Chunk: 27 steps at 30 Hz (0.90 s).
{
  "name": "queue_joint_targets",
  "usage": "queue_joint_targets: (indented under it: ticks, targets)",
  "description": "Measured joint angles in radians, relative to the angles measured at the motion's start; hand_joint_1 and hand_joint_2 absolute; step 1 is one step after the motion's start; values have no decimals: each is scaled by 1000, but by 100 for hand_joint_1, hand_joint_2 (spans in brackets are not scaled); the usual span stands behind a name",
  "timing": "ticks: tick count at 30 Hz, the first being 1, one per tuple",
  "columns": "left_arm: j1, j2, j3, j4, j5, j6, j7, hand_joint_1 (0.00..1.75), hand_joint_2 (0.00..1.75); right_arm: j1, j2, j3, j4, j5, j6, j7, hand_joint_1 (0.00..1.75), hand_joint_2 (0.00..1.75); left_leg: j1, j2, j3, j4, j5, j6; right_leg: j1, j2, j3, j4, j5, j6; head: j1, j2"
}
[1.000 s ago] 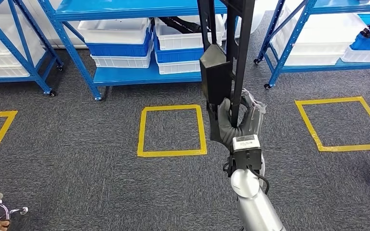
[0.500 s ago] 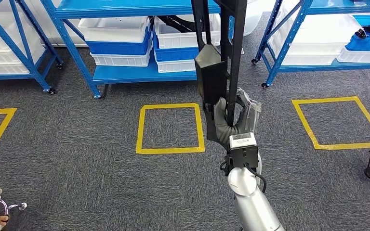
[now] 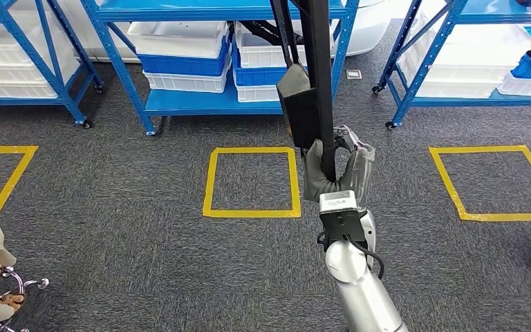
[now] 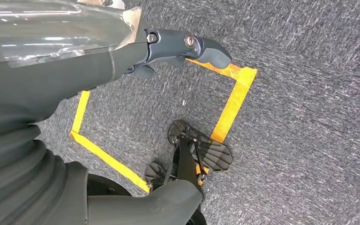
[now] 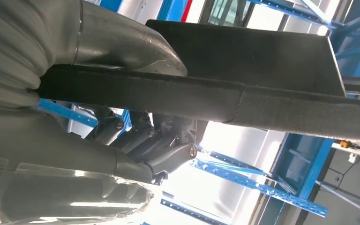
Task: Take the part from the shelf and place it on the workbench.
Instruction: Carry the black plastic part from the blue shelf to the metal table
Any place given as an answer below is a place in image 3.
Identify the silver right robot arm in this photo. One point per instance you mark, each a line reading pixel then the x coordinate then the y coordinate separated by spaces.
pixel 361 298

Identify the blue metal shelf rack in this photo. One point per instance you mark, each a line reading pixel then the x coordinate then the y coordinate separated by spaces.
pixel 201 105
pixel 18 101
pixel 476 101

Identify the white plastic crate stack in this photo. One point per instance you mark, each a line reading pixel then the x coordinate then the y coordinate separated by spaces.
pixel 0 59
pixel 467 59

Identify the black plastic plate holder part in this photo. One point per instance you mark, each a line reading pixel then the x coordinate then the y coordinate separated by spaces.
pixel 320 68

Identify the white car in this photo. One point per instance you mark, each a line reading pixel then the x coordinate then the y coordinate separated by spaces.
pixel 366 27

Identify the chrome stool base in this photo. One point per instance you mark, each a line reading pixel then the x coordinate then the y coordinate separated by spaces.
pixel 42 283

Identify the yellow floor tape square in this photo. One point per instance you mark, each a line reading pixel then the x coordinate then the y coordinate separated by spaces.
pixel 476 149
pixel 252 213

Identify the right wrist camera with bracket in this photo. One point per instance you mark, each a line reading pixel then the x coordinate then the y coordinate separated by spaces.
pixel 338 201

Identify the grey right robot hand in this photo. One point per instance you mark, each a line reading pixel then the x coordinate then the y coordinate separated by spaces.
pixel 313 174

